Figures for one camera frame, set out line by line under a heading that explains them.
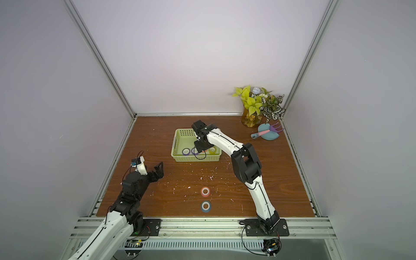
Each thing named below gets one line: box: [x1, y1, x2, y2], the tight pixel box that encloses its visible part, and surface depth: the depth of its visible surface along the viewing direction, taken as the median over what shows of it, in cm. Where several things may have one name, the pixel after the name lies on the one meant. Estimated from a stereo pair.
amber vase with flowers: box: [241, 108, 263, 129], surface depth 112 cm
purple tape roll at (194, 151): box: [191, 147, 199, 156], surface depth 102 cm
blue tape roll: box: [200, 200, 212, 213], surface depth 81 cm
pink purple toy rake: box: [257, 121, 285, 136], surface depth 112 cm
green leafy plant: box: [231, 85, 286, 124], surface depth 96 cm
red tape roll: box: [200, 186, 211, 198], surface depth 85 cm
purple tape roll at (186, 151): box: [182, 147, 191, 156], surface depth 102 cm
